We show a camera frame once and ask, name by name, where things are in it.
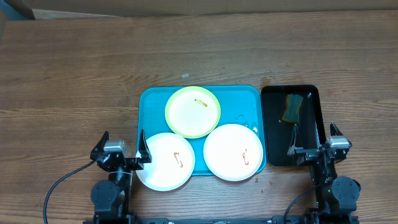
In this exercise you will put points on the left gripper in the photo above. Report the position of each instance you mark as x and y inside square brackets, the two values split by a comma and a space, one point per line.
[145, 155]

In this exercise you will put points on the white plate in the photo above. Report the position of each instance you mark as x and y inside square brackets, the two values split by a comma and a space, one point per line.
[233, 152]
[173, 161]

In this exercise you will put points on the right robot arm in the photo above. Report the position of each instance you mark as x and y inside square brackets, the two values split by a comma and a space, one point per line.
[336, 196]

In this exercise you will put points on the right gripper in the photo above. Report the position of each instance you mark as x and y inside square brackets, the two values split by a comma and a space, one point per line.
[310, 155]

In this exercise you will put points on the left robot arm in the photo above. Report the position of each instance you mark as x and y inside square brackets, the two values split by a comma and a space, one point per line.
[111, 197]

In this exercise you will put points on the black plastic tray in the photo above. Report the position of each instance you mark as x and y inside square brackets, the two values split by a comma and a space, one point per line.
[278, 133]

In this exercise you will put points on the teal plastic tray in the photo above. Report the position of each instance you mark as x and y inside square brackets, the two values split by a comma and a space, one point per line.
[240, 104]

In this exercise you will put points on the yellow-green plate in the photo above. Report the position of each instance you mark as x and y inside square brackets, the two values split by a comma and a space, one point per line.
[192, 112]

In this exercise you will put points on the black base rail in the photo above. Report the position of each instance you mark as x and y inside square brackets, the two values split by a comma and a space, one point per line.
[277, 219]

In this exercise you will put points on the green yellow sponge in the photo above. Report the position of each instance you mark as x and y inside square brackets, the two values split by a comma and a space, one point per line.
[293, 104]

